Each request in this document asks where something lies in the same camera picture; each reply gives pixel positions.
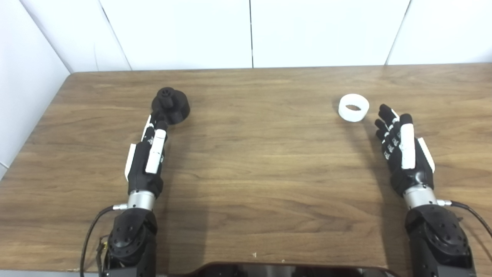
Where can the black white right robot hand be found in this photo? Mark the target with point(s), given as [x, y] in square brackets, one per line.
[417, 173]

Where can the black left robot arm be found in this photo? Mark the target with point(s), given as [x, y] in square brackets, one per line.
[130, 234]

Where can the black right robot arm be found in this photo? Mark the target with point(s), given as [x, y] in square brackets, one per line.
[438, 238]

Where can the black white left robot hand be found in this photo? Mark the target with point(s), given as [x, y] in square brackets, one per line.
[140, 169]

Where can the round black plastic part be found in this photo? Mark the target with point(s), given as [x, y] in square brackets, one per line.
[177, 107]

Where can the glossy black robot chest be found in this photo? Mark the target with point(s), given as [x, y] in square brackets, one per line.
[292, 270]

